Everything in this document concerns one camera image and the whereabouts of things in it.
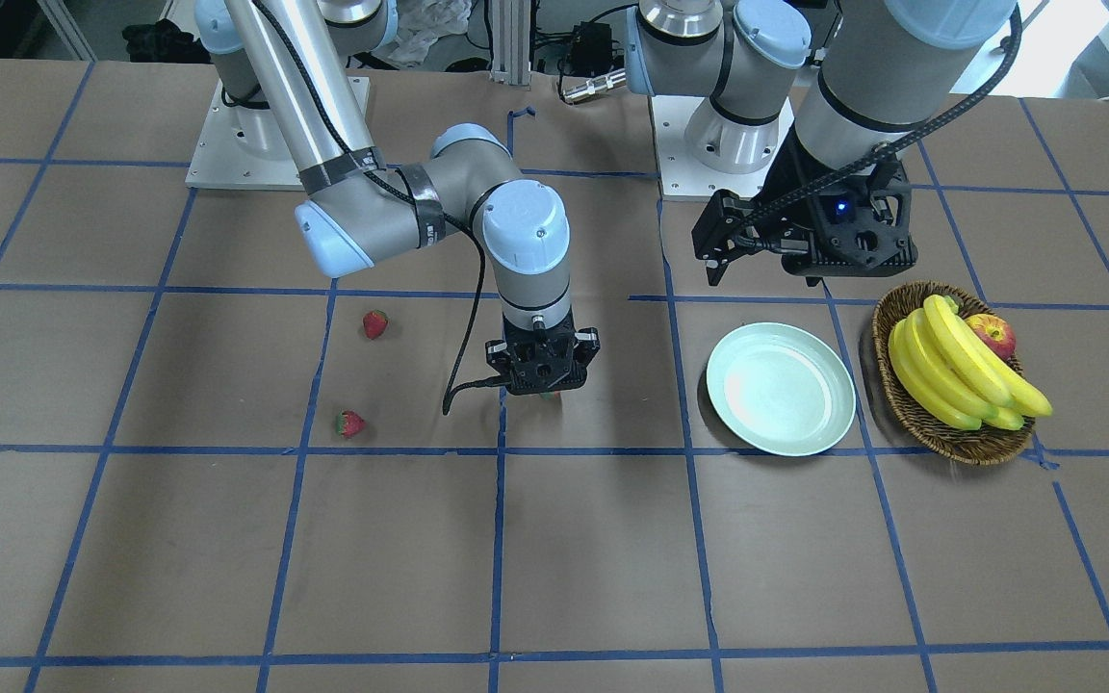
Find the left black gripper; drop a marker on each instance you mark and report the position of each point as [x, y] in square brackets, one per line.
[791, 204]

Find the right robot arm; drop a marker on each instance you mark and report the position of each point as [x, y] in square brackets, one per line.
[287, 59]

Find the strawberry two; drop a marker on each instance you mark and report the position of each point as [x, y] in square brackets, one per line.
[374, 323]

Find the red yellow apple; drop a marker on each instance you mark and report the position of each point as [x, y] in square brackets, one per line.
[995, 333]

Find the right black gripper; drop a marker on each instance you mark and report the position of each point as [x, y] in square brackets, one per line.
[497, 351]

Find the wicker basket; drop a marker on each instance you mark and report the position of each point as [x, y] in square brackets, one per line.
[898, 413]

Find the strawberry three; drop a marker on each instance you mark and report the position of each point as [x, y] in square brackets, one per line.
[348, 424]

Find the yellow banana bunch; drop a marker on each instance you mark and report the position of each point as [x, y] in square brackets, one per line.
[947, 369]

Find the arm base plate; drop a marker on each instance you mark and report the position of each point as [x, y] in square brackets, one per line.
[241, 150]
[700, 152]

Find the aluminium frame post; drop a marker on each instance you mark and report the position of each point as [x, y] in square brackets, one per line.
[510, 39]

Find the light green plate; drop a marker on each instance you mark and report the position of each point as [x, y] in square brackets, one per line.
[780, 389]

